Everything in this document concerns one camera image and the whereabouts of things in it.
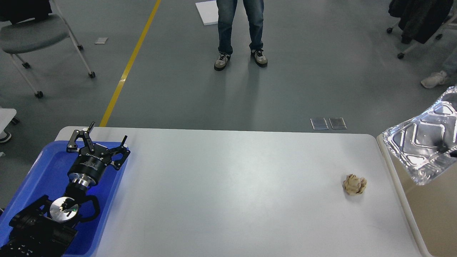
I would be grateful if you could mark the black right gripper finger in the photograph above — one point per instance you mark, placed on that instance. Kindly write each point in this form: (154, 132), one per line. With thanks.
(441, 147)

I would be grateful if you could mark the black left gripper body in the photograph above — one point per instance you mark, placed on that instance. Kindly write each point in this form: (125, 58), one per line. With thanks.
(88, 168)

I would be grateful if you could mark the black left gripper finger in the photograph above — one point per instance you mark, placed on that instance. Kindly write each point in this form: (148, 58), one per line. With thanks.
(85, 136)
(122, 150)

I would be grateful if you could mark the aluminium foil tray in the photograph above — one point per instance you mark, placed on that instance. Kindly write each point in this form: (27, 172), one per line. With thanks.
(412, 141)

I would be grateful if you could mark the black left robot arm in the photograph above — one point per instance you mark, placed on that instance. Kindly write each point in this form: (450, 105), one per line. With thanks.
(61, 208)

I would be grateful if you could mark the blue plastic tray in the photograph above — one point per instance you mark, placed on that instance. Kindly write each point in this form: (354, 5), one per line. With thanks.
(48, 176)

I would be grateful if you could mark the beige plastic bin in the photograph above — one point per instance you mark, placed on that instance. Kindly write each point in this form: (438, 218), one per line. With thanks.
(430, 210)

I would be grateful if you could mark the white furniture at left edge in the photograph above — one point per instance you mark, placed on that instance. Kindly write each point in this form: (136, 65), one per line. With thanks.
(7, 116)

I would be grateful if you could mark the crumpled brown paper ball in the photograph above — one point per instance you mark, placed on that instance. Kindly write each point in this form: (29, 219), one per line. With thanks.
(354, 185)

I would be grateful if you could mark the right floor plate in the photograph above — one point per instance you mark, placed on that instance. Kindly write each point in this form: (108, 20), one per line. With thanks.
(338, 123)

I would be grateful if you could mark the floor plate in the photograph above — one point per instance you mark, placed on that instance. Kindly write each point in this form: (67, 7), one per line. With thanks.
(319, 123)
(338, 123)

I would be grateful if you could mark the grey rolling chair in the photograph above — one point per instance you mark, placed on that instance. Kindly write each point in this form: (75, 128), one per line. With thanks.
(35, 25)

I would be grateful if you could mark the left floor plate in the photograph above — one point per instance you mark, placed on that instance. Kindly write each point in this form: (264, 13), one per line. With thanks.
(319, 123)

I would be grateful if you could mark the chair with dark jacket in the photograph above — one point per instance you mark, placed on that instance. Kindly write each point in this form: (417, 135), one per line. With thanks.
(420, 20)

